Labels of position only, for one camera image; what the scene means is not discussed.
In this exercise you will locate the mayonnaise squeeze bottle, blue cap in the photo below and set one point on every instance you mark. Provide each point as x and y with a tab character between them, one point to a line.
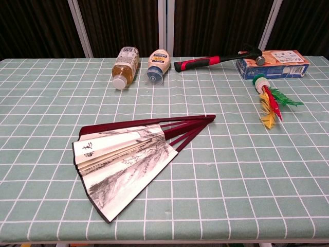
158	64

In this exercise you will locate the upright white frame post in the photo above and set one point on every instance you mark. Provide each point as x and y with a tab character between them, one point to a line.
171	25
162	25

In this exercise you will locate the paper folding fan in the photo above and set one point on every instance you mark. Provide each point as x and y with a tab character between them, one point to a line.
123	164

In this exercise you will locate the slanted white frame post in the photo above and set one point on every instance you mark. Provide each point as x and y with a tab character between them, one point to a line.
270	25
81	28

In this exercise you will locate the feather shuttlecock, red yellow green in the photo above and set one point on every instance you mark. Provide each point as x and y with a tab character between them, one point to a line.
273	103

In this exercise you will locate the clear bottle of amber tea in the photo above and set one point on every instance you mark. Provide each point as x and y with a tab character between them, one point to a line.
125	67

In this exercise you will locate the green checked tablecloth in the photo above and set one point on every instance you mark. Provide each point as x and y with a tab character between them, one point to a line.
231	167

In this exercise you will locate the blue and orange carton box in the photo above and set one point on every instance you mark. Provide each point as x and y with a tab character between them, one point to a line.
280	65

